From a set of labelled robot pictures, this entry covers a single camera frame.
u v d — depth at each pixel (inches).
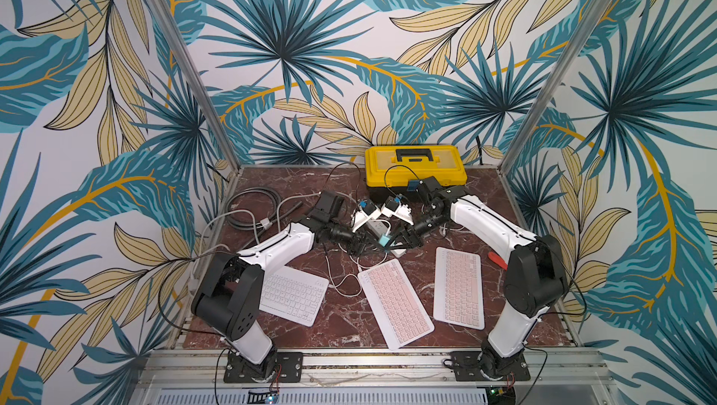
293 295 33.7
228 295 17.5
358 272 35.6
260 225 38.5
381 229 38.6
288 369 28.9
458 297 33.7
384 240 30.1
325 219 27.1
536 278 18.7
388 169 28.3
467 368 28.8
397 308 32.9
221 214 41.3
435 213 26.3
